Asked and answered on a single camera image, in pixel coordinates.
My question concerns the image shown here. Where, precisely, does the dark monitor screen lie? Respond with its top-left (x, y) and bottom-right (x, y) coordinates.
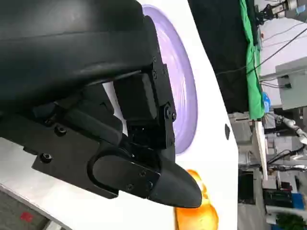
top-left (238, 171), bottom-right (255, 205)

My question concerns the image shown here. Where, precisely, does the orange and white bread roll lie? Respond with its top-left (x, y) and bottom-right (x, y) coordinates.
top-left (173, 169), bottom-right (219, 230)

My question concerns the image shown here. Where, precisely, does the grey equipment box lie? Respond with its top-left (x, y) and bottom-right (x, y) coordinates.
top-left (275, 64), bottom-right (307, 111)

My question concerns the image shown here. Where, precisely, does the green cloth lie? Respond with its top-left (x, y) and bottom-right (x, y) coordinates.
top-left (239, 0), bottom-right (266, 120)

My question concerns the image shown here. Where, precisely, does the lilac plate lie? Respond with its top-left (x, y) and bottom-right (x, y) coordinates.
top-left (141, 4), bottom-right (199, 156)

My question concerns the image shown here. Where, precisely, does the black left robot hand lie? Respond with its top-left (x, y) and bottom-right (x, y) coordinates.
top-left (0, 0), bottom-right (202, 208)

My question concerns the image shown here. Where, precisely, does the long black room cable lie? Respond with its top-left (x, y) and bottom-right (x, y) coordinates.
top-left (215, 28), bottom-right (307, 75)

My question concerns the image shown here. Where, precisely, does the black backdrop cloth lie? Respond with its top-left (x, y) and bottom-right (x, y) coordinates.
top-left (187, 0), bottom-right (251, 115)

